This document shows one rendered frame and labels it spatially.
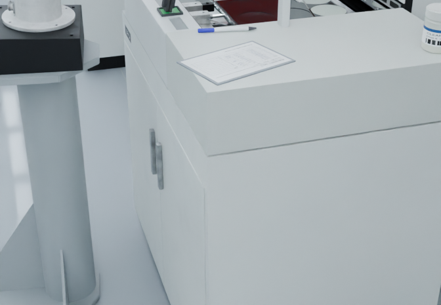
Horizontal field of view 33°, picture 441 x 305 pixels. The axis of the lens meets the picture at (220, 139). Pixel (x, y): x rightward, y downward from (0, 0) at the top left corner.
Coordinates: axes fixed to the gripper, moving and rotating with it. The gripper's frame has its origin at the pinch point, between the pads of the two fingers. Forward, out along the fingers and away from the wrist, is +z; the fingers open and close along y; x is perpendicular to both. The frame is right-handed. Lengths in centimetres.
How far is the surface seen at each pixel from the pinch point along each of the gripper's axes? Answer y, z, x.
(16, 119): 19, 105, -146
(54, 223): 20, 73, -10
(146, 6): 3.7, 3.4, -6.7
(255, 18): -26.9, 3.2, -6.1
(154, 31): 3.1, 6.9, 2.5
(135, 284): -10, 99, -14
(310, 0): -46.6, -1.1, -15.8
